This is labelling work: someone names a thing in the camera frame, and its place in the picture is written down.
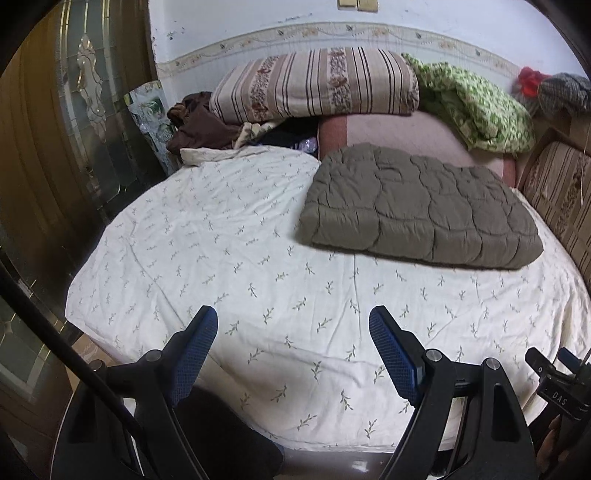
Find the wooden door with glass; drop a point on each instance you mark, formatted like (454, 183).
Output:
(92, 115)

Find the houndstooth cloth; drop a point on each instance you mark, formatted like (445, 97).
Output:
(568, 90)

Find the white leaf print bedsheet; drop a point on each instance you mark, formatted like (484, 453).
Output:
(231, 240)

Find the clear plastic wrapper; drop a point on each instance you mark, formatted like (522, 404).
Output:
(308, 146)

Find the striped floral sofa cushion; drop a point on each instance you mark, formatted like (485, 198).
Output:
(563, 184)

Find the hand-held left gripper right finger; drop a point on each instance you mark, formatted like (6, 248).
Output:
(397, 355)

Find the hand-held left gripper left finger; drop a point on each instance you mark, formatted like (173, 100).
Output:
(194, 355)

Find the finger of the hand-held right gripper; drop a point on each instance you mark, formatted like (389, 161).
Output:
(536, 361)

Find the pink upholstered cushion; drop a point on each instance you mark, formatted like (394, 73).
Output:
(392, 129)

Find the cream cloth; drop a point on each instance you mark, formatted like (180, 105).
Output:
(251, 134)

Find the green patterned blanket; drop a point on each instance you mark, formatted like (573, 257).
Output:
(475, 106)

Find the striped floral pillow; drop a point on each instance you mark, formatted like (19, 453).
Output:
(314, 83)

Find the red cloth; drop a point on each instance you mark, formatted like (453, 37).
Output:
(531, 81)

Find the beige wall switch plate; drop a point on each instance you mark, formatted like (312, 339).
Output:
(346, 3)
(367, 4)

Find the floral plastic bag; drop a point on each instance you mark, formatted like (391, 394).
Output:
(150, 120)

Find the brown cloth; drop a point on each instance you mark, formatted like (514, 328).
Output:
(198, 124)

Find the olive quilted hooded jacket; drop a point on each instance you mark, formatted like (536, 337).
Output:
(415, 207)

